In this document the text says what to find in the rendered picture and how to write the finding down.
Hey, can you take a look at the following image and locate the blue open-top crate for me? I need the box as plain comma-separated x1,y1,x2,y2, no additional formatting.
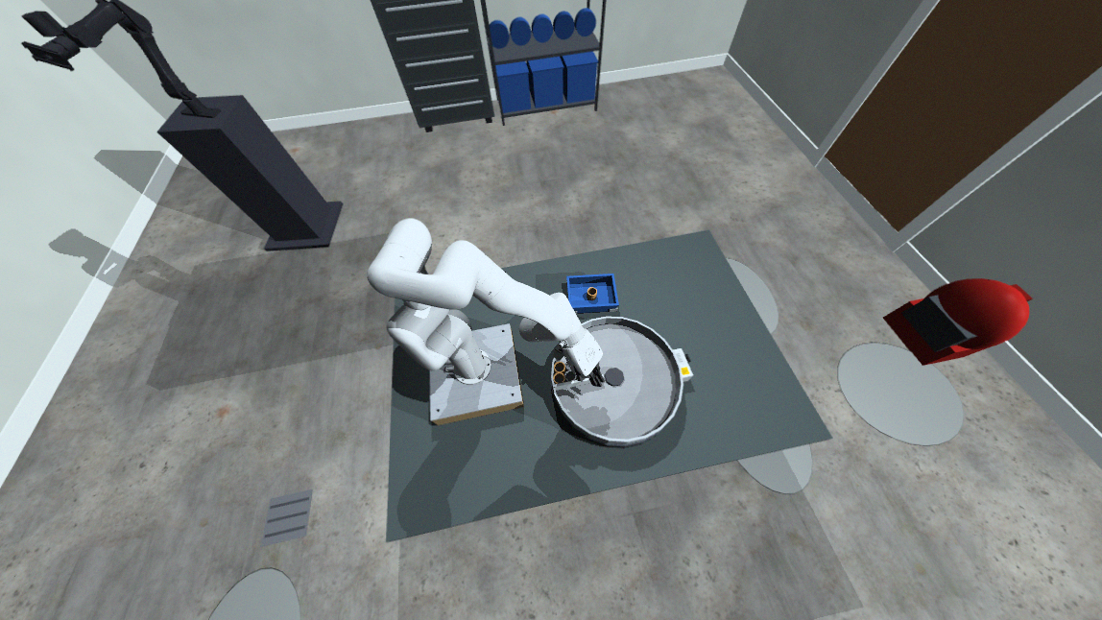
566,274,619,314

